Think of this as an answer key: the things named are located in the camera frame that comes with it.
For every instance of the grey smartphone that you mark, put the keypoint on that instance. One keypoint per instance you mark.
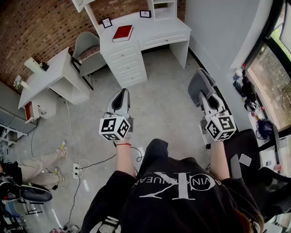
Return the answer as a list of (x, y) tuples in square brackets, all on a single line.
[(245, 159)]

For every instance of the black frame with line drawing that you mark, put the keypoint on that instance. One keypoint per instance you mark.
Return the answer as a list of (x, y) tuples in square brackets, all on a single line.
[(106, 22)]

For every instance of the person's black t-shirt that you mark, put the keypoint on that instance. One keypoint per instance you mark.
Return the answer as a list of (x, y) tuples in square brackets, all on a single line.
[(182, 211)]

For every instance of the pink cup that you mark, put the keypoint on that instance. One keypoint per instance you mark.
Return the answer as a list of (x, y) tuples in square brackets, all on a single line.
[(278, 167)]

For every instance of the black frame with white print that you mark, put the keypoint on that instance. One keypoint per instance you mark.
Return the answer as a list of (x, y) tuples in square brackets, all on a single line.
[(145, 14)]

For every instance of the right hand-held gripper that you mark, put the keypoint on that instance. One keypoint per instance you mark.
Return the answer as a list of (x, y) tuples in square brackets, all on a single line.
[(221, 127)]

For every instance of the person's left forearm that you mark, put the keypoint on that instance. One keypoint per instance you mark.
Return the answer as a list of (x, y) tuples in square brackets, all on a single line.
[(123, 159)]

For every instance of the person's right forearm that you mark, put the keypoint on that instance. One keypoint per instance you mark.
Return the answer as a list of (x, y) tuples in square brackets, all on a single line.
[(218, 161)]

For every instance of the red hardcover book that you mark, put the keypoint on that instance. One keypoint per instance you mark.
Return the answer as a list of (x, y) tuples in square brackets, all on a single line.
[(122, 33)]

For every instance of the window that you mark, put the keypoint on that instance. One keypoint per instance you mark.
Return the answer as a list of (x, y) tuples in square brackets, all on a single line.
[(272, 79)]

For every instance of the white cube shelving unit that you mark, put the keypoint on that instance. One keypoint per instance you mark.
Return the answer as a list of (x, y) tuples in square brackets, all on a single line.
[(162, 14)]

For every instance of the small black box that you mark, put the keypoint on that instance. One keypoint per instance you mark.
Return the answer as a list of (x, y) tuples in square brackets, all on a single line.
[(44, 67)]

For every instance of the white paper box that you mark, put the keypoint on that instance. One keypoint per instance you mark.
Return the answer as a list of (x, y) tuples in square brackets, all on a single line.
[(31, 64)]

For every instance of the black padded stool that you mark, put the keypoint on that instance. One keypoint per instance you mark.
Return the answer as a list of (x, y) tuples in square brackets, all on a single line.
[(36, 193)]

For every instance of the white side table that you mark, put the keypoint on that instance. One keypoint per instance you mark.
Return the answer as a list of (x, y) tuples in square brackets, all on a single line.
[(47, 77)]

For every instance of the white desk with drawers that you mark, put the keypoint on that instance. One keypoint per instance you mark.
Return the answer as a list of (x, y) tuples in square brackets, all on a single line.
[(154, 27)]

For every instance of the grey wiping cloth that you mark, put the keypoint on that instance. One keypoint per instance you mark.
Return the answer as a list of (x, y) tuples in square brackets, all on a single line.
[(200, 79)]

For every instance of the grey armchair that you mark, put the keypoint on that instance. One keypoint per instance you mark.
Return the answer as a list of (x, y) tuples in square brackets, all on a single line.
[(87, 47)]

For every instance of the grey low cabinet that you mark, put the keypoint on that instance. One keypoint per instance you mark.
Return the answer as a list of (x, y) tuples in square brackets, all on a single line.
[(16, 120)]

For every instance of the white flower vase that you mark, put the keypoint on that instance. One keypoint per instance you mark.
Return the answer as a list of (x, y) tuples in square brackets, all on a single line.
[(22, 84)]

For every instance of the white power strip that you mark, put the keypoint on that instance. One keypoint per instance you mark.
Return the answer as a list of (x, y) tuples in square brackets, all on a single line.
[(76, 170)]

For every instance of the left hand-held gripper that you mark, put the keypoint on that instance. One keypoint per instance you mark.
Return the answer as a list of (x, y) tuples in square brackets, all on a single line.
[(113, 127)]

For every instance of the black bag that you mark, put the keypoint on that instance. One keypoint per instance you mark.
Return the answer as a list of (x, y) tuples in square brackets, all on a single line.
[(247, 88)]

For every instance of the person's black trousers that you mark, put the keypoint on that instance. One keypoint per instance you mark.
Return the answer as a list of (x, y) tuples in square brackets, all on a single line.
[(157, 154)]

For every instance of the dark blue bag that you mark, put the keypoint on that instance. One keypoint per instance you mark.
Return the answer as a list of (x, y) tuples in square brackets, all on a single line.
[(264, 127)]

